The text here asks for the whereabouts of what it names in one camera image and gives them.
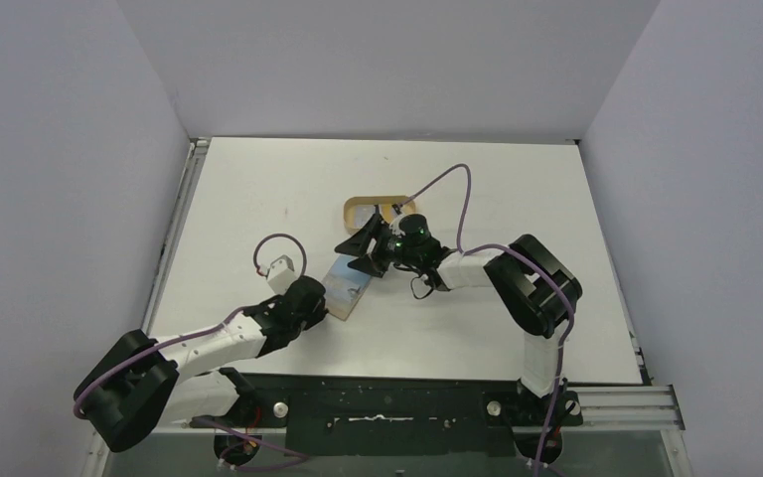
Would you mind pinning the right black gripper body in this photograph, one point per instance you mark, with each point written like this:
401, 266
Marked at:
378, 242

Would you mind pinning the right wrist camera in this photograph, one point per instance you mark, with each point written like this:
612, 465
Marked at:
400, 213

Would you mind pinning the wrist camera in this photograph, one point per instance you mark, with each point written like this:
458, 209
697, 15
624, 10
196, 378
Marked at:
400, 213
279, 274

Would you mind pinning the beige leather card holder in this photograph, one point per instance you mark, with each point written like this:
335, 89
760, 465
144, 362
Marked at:
348, 289

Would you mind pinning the left side aluminium rail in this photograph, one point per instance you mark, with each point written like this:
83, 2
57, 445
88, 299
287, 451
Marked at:
193, 166

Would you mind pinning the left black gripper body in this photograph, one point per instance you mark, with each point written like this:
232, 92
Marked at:
315, 307

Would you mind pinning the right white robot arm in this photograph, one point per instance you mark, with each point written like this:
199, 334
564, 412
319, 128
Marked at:
539, 292

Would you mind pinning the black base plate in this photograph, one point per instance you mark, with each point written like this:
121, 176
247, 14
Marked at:
302, 417

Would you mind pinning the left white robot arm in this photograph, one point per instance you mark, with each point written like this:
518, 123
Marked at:
142, 381

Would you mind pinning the oval wooden tray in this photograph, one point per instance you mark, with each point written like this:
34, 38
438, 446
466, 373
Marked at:
383, 206

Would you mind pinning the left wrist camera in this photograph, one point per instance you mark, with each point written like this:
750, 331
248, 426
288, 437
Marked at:
279, 274

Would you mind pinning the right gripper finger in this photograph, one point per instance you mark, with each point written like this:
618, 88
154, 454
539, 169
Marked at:
359, 243
369, 265

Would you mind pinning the aluminium frame rail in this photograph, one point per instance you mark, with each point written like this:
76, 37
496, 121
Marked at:
636, 408

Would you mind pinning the white striped card in tray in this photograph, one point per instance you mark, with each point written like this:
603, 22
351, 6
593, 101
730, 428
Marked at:
362, 214

